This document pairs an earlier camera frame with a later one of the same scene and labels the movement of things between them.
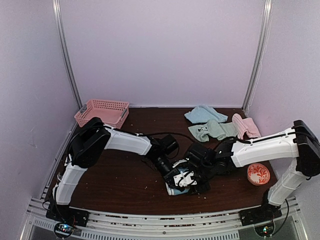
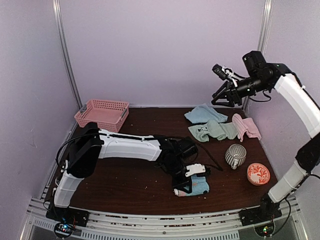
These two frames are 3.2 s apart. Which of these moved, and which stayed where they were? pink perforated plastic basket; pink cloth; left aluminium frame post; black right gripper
Moved: black right gripper
Stayed: pink cloth; left aluminium frame post; pink perforated plastic basket
